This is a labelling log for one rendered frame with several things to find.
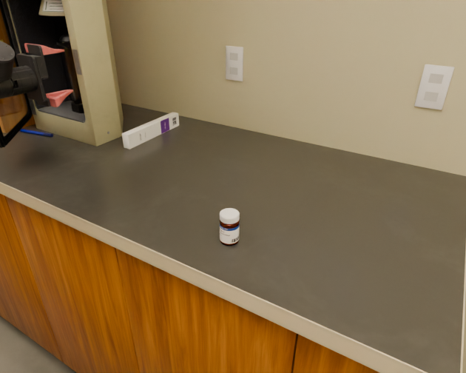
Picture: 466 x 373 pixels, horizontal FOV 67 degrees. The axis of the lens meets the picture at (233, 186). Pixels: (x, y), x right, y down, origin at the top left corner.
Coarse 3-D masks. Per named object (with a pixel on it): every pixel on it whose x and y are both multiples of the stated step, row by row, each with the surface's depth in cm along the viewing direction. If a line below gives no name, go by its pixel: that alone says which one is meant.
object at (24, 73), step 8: (16, 56) 81; (24, 56) 79; (32, 56) 78; (24, 64) 81; (32, 64) 79; (16, 72) 77; (24, 72) 79; (32, 72) 80; (16, 80) 77; (24, 80) 78; (32, 80) 80; (40, 80) 81; (16, 88) 77; (24, 88) 79; (32, 88) 81; (40, 88) 81; (32, 96) 85; (40, 96) 83
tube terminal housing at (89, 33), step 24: (72, 0) 95; (96, 0) 101; (72, 24) 98; (96, 24) 103; (72, 48) 101; (96, 48) 105; (96, 72) 108; (96, 96) 110; (120, 96) 135; (48, 120) 123; (72, 120) 116; (96, 120) 112; (120, 120) 122; (96, 144) 115
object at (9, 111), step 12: (0, 12) 107; (0, 24) 106; (0, 36) 105; (12, 96) 110; (0, 108) 101; (12, 108) 109; (24, 108) 119; (0, 120) 100; (12, 120) 108; (0, 144) 99
